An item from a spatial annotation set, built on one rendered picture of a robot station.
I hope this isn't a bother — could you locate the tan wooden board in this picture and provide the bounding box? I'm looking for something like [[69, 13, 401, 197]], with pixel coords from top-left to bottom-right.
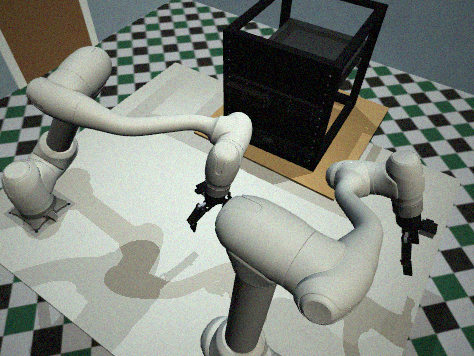
[[243, 96, 389, 201]]

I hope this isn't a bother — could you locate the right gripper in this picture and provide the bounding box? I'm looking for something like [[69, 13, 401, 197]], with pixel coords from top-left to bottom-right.
[[395, 214, 421, 276]]

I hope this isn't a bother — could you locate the black metal rack frame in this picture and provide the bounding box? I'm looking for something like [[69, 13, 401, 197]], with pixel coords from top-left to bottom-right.
[[223, 0, 388, 172]]

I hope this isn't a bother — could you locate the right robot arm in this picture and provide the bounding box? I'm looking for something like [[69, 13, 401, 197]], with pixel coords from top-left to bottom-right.
[[200, 150, 425, 356]]

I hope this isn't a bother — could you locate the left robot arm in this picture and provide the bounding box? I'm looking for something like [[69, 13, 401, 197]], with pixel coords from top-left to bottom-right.
[[1, 46, 252, 231]]

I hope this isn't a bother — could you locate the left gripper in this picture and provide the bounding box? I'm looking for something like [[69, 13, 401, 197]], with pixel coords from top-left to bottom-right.
[[187, 191, 232, 232]]

